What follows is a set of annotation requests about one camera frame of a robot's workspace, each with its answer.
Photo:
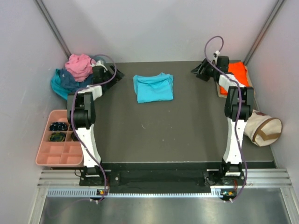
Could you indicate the light blue t shirt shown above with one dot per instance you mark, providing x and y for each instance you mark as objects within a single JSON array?
[{"x": 154, "y": 88}]

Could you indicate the dark blue t shirt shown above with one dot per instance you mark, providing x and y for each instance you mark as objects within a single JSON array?
[{"x": 70, "y": 81}]

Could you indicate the pink t shirt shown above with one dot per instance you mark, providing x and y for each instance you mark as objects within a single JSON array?
[{"x": 80, "y": 66}]

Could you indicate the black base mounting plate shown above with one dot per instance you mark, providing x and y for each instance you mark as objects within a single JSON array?
[{"x": 165, "y": 177}]

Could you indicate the dark hair tie green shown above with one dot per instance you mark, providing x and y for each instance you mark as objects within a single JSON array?
[{"x": 57, "y": 137}]

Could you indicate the folded orange t shirt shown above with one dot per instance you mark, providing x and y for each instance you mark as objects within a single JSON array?
[{"x": 240, "y": 72}]

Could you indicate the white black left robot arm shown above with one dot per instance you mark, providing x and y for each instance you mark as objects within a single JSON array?
[{"x": 82, "y": 116}]

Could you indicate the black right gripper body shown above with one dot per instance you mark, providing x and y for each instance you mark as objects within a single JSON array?
[{"x": 208, "y": 73}]

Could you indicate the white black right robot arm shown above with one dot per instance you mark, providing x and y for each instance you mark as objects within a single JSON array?
[{"x": 238, "y": 109}]

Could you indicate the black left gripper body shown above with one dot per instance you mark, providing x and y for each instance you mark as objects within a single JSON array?
[{"x": 108, "y": 78}]

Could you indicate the teal t shirt in bin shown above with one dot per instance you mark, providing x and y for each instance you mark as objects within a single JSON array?
[{"x": 60, "y": 83}]

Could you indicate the grey slotted cable duct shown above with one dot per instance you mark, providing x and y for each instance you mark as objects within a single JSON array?
[{"x": 97, "y": 193}]

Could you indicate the pink compartment tray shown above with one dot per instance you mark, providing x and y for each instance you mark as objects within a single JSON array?
[{"x": 59, "y": 154}]

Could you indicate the dark hair tie blue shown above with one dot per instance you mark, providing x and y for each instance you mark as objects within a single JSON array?
[{"x": 58, "y": 126}]

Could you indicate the cream canvas drawstring bag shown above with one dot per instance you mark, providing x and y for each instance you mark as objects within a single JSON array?
[{"x": 263, "y": 129}]

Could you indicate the teal plastic laundry bin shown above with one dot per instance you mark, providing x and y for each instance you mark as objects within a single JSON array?
[{"x": 99, "y": 58}]

